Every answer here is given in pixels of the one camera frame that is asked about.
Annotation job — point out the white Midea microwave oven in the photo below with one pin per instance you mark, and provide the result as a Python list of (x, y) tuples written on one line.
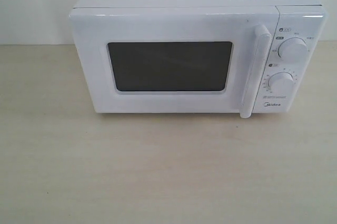
[(304, 19)]

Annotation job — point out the white microwave door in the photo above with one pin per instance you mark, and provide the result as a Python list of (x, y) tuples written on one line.
[(174, 59)]

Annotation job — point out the white upper power knob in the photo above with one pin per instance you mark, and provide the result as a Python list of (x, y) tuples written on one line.
[(293, 50)]

